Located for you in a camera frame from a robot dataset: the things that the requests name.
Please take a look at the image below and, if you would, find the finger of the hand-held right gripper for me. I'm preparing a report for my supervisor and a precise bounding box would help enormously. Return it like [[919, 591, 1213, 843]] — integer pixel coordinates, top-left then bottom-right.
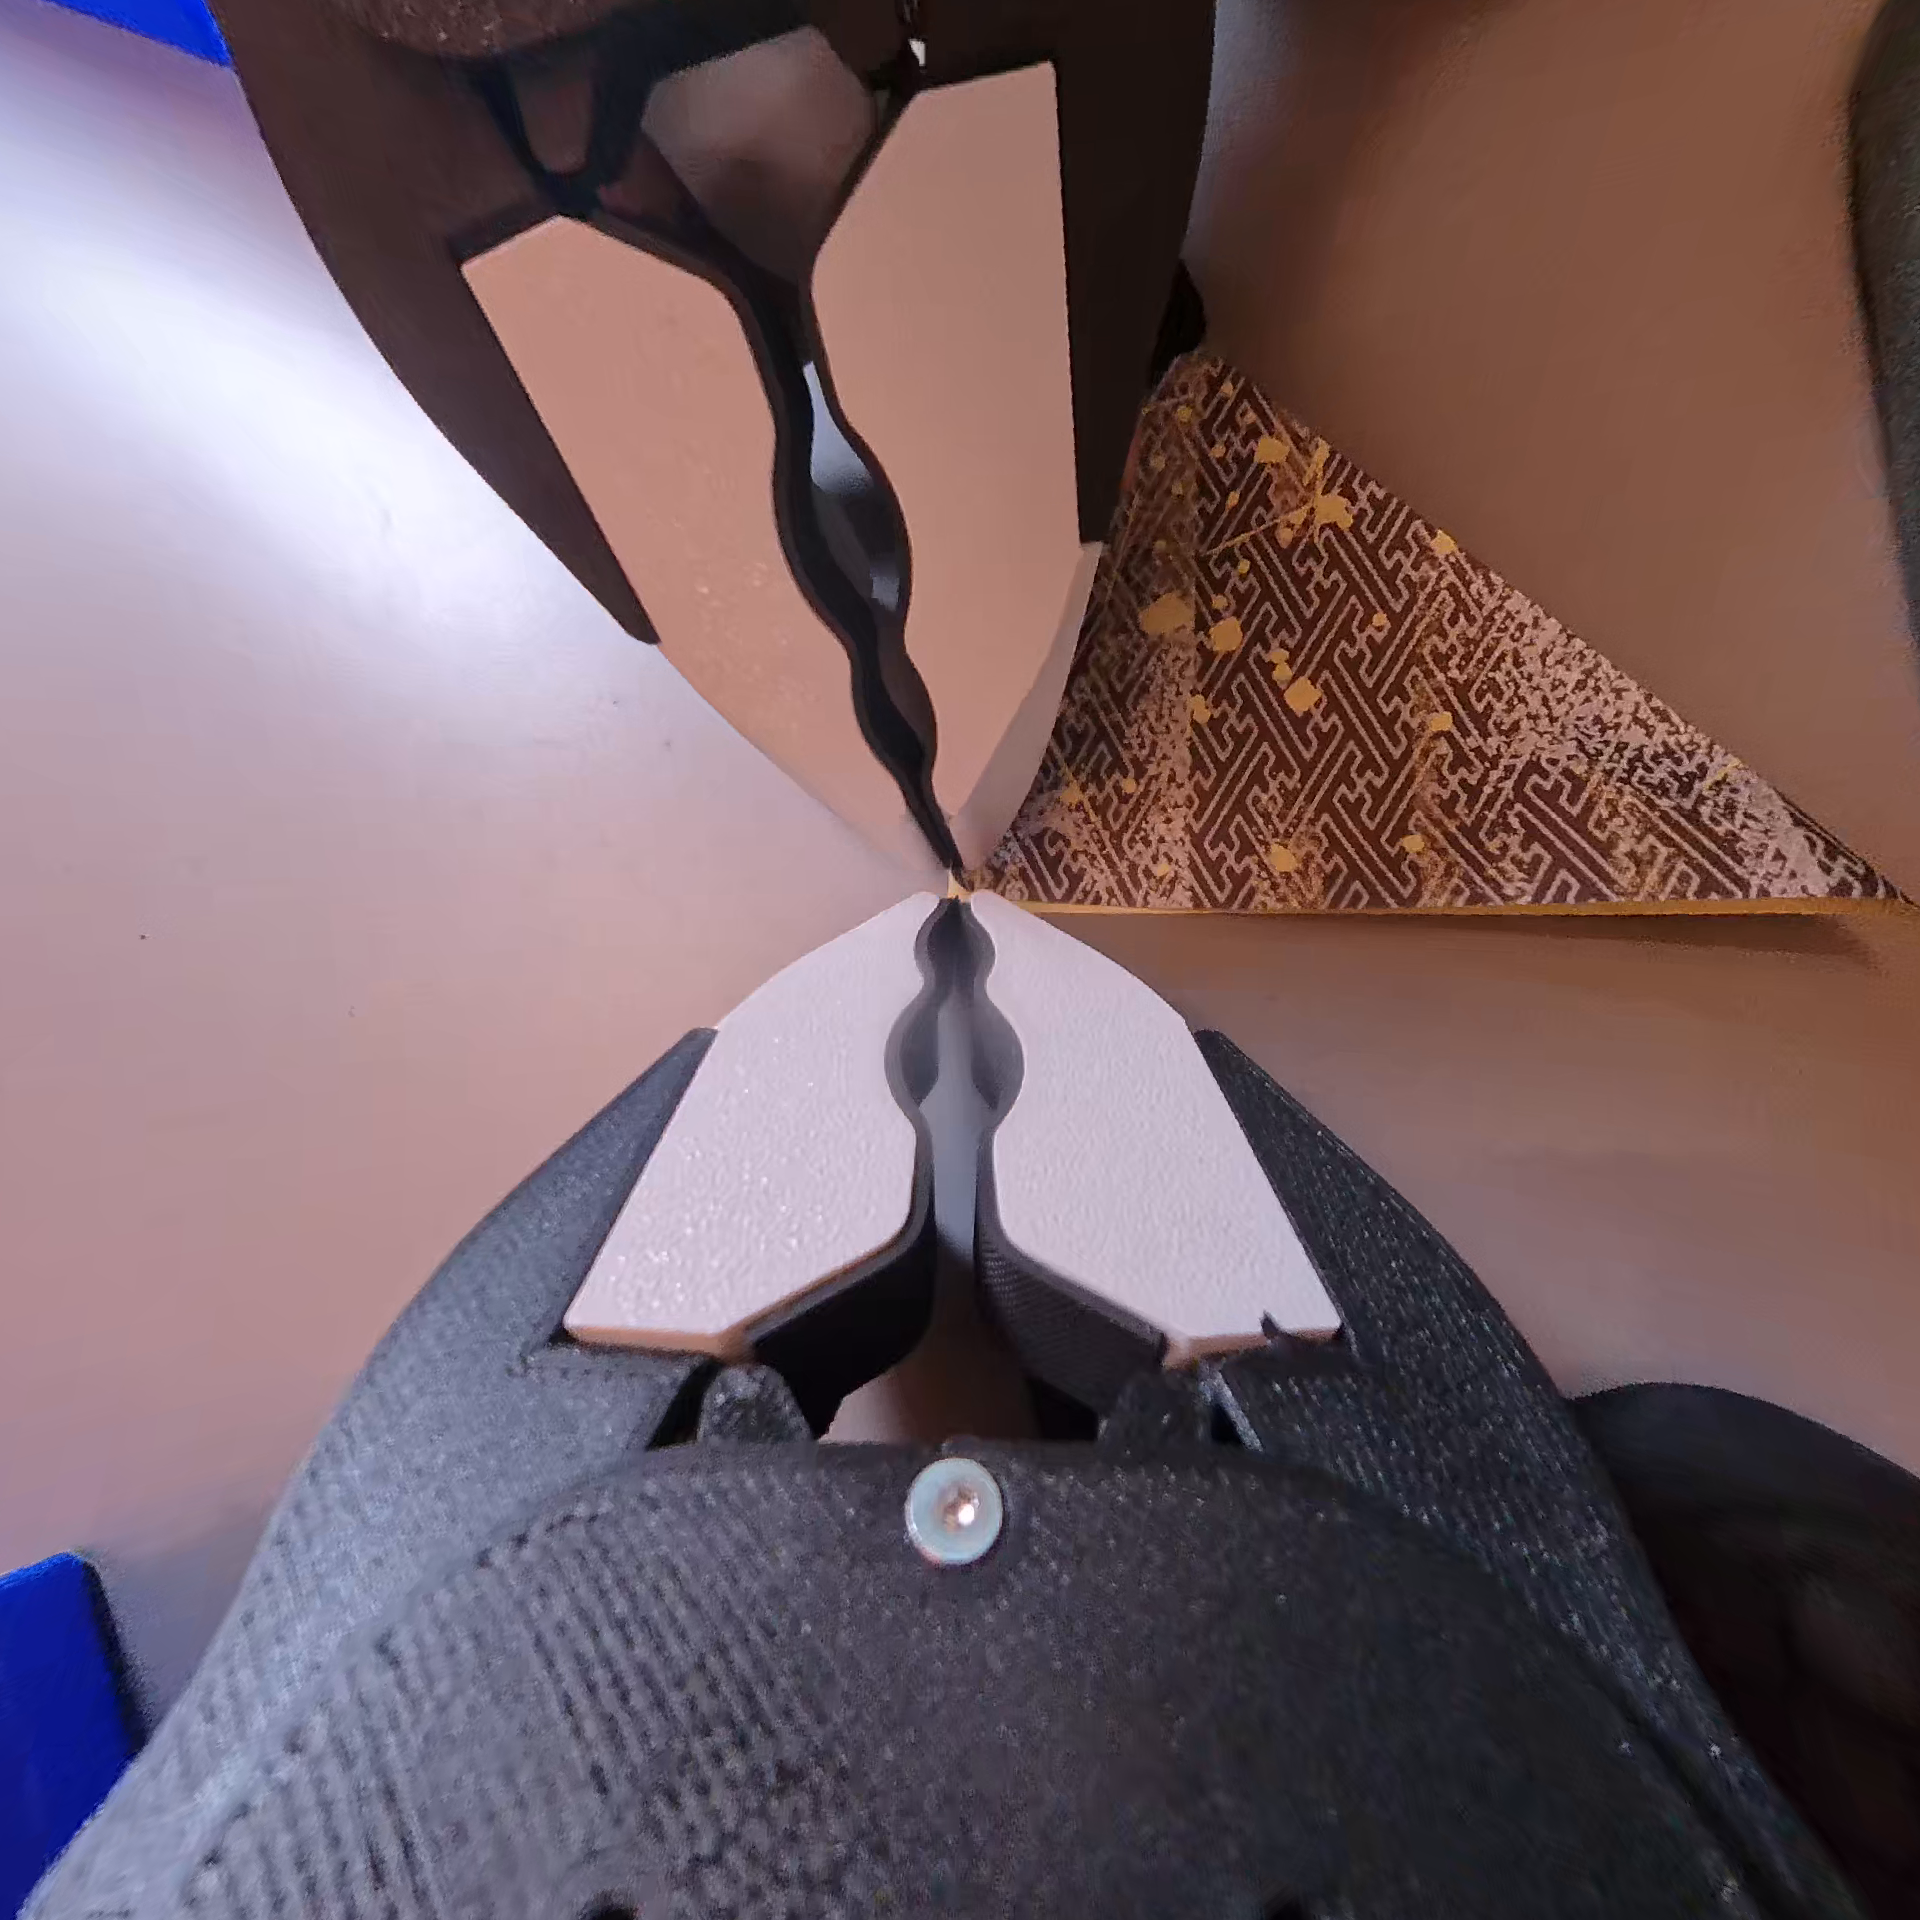
[[812, 54, 1114, 878], [458, 217, 969, 878]]

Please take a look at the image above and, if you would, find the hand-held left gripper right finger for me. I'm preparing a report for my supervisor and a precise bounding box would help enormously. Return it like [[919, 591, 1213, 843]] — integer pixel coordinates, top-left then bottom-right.
[[959, 891, 1346, 1435]]

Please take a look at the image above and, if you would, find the yellow backed black patterned paper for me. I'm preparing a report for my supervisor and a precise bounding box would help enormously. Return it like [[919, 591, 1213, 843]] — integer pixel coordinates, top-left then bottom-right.
[[977, 342, 1910, 920]]

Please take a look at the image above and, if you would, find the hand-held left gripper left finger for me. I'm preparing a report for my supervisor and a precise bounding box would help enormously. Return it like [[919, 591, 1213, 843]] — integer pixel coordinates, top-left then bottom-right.
[[565, 895, 955, 1435]]

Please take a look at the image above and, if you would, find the blue plastic bin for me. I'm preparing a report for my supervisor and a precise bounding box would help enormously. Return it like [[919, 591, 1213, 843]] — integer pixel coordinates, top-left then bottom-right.
[[37, 0, 239, 70], [0, 1552, 143, 1897]]

